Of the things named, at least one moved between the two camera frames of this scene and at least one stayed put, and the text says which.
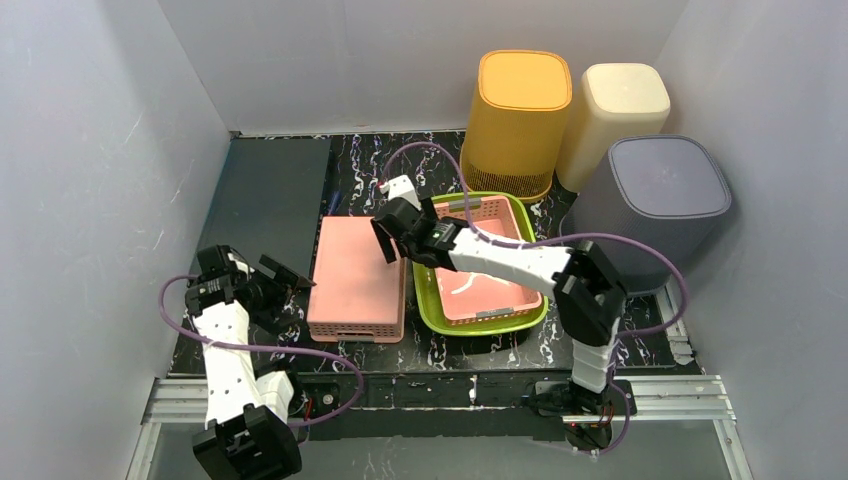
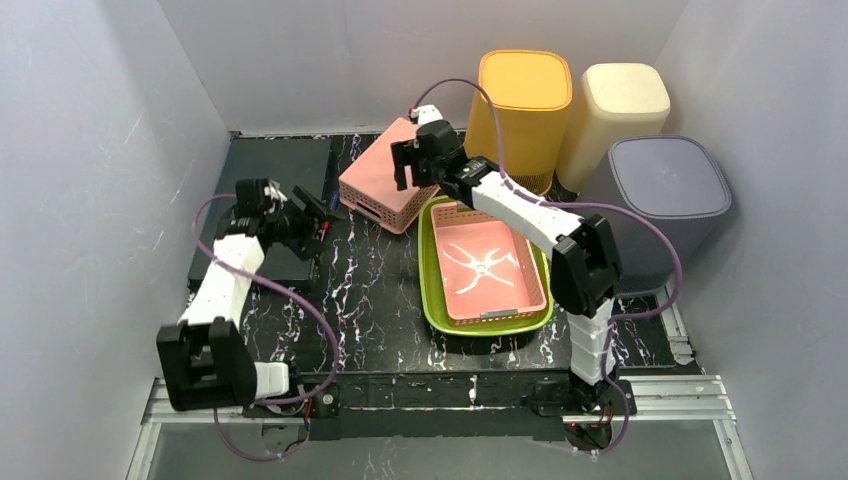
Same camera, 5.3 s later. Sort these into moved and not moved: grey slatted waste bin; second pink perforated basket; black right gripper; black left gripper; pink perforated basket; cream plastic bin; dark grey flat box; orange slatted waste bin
Moved: black left gripper; black right gripper; pink perforated basket
Not moved: second pink perforated basket; dark grey flat box; orange slatted waste bin; cream plastic bin; grey slatted waste bin
